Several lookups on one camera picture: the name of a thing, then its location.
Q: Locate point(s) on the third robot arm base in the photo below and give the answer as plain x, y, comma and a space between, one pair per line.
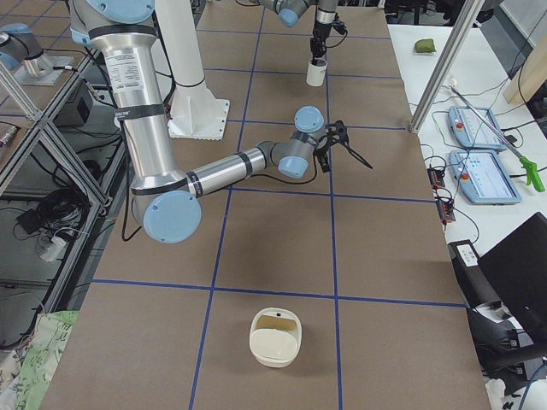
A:
27, 60

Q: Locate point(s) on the white mug with HOME print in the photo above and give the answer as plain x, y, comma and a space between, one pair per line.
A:
316, 73

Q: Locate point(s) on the aluminium frame rack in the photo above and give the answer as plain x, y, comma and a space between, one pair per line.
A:
56, 184

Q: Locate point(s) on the near blue teach pendant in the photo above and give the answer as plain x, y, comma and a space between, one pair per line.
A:
481, 178

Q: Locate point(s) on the metal reacher grabber tool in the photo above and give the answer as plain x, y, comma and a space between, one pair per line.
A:
532, 173

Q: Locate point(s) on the green patterned cloth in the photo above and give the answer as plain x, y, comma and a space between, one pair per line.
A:
26, 372

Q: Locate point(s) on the aluminium frame post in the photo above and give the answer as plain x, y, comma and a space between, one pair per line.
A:
458, 34

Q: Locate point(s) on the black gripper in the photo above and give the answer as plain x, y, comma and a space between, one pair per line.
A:
320, 150
319, 32

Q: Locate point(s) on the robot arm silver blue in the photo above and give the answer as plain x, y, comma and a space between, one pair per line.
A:
326, 18
156, 73

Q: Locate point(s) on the cream trash bin with lid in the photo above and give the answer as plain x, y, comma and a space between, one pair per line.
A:
275, 337

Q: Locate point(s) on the green cloth pouch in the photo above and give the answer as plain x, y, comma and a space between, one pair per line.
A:
425, 46

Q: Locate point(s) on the black box under table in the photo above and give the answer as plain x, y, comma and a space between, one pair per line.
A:
77, 108

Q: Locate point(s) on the blue teach pendant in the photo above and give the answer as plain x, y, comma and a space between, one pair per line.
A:
470, 132
481, 178

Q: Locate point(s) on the far blue teach pendant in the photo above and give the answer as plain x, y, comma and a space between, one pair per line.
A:
470, 132

